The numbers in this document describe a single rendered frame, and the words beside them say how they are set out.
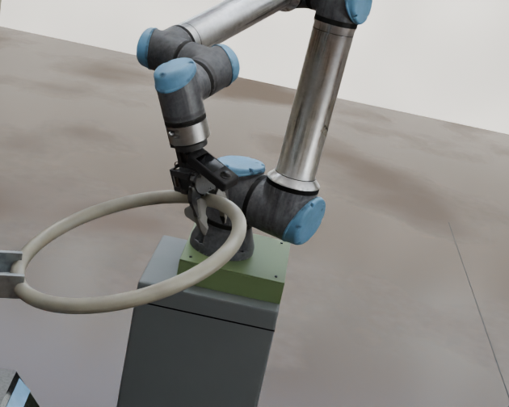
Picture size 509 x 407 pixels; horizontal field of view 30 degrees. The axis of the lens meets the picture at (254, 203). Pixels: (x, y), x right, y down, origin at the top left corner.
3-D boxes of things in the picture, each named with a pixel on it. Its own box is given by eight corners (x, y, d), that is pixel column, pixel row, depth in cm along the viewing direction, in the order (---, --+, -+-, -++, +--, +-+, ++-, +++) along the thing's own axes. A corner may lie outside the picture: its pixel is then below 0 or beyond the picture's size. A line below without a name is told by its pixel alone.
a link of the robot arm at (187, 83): (205, 56, 199) (175, 72, 192) (217, 111, 204) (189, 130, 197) (171, 55, 204) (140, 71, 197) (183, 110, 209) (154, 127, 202)
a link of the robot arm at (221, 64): (203, 33, 213) (168, 52, 204) (246, 48, 208) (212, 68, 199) (202, 71, 218) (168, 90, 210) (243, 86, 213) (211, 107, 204)
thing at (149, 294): (15, 346, 170) (10, 331, 169) (9, 238, 214) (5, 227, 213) (276, 268, 178) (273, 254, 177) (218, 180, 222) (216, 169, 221)
